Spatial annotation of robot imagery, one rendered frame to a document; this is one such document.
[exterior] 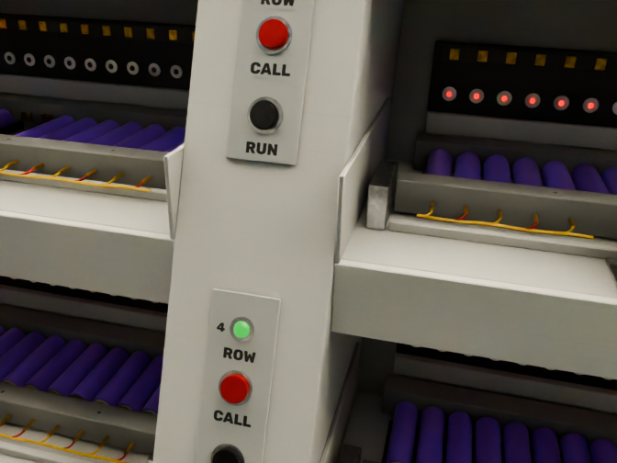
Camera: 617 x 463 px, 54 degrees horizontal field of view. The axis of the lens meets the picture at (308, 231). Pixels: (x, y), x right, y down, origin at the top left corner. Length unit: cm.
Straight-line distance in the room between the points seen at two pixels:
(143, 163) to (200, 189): 8
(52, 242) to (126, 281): 5
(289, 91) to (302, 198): 6
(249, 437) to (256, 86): 20
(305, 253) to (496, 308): 10
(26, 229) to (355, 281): 21
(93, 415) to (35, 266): 13
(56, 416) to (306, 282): 24
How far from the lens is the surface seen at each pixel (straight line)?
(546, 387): 52
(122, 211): 40
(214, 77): 35
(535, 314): 34
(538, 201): 39
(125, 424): 47
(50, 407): 50
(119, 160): 43
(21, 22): 61
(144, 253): 37
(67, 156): 45
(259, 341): 35
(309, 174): 33
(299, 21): 34
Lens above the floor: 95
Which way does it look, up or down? 5 degrees down
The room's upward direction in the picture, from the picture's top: 7 degrees clockwise
